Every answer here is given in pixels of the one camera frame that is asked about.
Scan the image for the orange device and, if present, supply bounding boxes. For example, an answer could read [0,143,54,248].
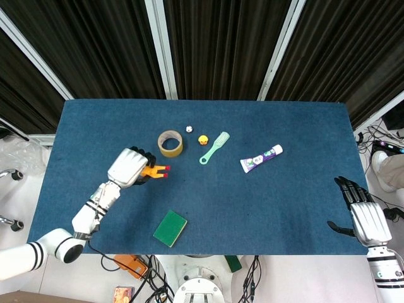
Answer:
[113,254,148,279]

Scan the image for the black electronic device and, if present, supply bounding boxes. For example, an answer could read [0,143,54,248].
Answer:
[372,140,404,155]

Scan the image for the white shoe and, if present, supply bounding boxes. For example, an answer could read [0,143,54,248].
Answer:
[371,150,391,173]

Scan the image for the clear plastic bag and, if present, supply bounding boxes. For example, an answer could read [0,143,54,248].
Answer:
[0,138,48,177]

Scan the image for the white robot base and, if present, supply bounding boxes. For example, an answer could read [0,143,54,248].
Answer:
[154,254,244,303]

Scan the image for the blue table cloth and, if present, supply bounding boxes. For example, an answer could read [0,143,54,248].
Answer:
[27,99,369,256]

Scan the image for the dark green pad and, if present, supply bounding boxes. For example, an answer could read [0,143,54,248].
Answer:
[225,254,243,273]

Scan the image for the person leg beige trousers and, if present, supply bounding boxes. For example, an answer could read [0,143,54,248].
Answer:
[377,154,404,192]

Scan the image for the black cable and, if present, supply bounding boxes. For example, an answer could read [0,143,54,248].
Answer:
[241,255,263,303]
[87,239,127,272]

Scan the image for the green yellow sponge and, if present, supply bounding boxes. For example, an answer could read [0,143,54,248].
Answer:
[153,209,188,248]

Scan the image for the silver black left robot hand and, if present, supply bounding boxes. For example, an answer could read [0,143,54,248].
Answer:
[107,145,158,189]

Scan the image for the brown cardboard box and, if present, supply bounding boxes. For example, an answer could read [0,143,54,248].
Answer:
[0,290,95,303]

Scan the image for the purple white toothpaste tube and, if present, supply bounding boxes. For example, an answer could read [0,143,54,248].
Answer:
[240,144,283,174]

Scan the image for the dark curtain panel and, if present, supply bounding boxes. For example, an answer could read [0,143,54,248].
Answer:
[163,0,297,101]
[0,0,167,100]
[0,28,66,135]
[266,0,404,129]

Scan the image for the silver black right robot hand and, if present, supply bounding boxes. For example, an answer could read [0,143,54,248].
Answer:
[327,175,392,248]

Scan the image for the yellow rubber chicken toy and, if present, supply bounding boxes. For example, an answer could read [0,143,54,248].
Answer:
[141,163,171,181]

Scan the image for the white frame post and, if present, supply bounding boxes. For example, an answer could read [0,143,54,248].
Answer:
[353,91,404,133]
[144,0,177,100]
[0,8,74,100]
[257,0,306,101]

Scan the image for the mint green scrubbing brush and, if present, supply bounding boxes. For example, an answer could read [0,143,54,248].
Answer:
[199,131,230,165]

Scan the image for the chrome chair leg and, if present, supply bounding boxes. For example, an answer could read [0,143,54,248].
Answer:
[0,216,25,231]
[0,169,25,181]

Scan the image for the clear packing tape roll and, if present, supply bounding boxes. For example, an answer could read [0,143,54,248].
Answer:
[157,129,184,157]

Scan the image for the printed cardboard snack box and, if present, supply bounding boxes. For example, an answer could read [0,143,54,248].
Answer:
[114,285,136,303]

